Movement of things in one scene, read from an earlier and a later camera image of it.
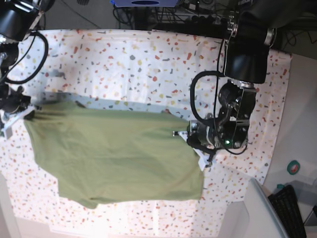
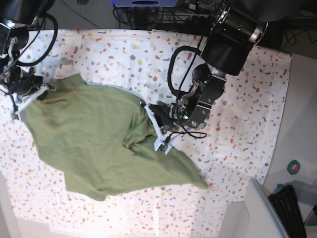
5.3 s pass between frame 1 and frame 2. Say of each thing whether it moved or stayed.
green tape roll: stayed
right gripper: moved
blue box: stayed
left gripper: moved
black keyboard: stayed
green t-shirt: moved
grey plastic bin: stayed
